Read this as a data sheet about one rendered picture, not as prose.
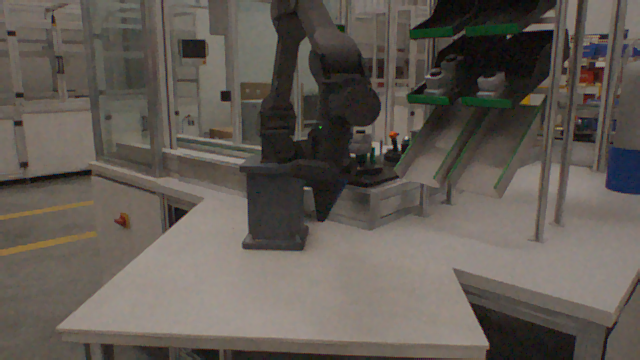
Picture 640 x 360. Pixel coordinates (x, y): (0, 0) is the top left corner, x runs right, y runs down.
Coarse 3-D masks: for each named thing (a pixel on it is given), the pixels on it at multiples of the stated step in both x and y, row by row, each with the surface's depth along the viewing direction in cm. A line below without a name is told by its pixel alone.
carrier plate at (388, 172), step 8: (384, 168) 153; (392, 168) 153; (344, 176) 141; (352, 176) 141; (360, 176) 141; (376, 176) 141; (384, 176) 141; (392, 176) 141; (352, 184) 136; (360, 184) 135; (368, 184) 133; (376, 184) 135
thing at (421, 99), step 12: (480, 36) 132; (492, 36) 129; (504, 36) 126; (444, 48) 131; (456, 48) 134; (468, 48) 137; (480, 48) 134; (492, 48) 123; (444, 60) 132; (468, 60) 137; (480, 60) 121; (480, 72) 122; (468, 84) 120; (408, 96) 125; (420, 96) 122; (432, 96) 119; (456, 96) 117
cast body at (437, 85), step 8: (432, 72) 118; (440, 72) 118; (448, 72) 118; (432, 80) 118; (440, 80) 118; (448, 80) 119; (432, 88) 120; (440, 88) 118; (448, 88) 120; (456, 88) 123; (440, 96) 119
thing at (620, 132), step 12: (624, 72) 164; (636, 72) 159; (624, 84) 163; (636, 84) 159; (624, 96) 164; (636, 96) 160; (624, 108) 164; (636, 108) 160; (624, 120) 164; (636, 120) 161; (624, 132) 164; (636, 132) 161; (624, 144) 165; (636, 144) 162
